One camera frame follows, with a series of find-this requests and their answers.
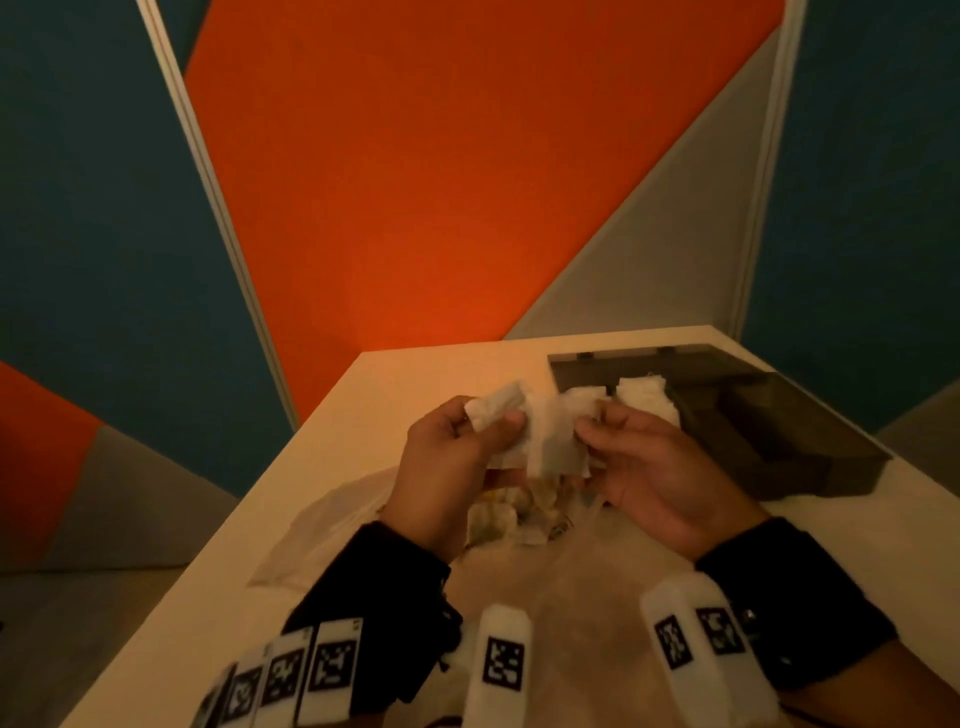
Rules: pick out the white marker block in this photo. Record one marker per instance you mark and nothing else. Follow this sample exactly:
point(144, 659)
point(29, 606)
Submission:
point(322, 709)

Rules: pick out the clear plastic bag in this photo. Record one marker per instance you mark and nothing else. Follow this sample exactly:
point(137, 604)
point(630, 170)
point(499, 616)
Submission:
point(322, 525)

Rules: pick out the pile of paper tea bags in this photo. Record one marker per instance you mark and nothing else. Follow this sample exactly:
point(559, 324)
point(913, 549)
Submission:
point(495, 521)

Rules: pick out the dark compartment organizer box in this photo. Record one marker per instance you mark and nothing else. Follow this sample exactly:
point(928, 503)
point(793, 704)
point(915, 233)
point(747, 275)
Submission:
point(787, 450)

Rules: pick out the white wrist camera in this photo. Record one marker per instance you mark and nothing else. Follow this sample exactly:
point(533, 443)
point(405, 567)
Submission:
point(705, 697)
point(499, 622)

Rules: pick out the person's left hand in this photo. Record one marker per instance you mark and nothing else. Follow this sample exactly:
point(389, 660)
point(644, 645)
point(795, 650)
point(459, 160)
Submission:
point(435, 487)

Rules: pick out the person's right hand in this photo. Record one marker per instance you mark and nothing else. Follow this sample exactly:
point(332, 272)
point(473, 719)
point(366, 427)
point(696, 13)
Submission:
point(667, 487)

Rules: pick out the person's right forearm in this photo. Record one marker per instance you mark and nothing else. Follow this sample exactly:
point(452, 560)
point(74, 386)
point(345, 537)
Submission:
point(900, 697)

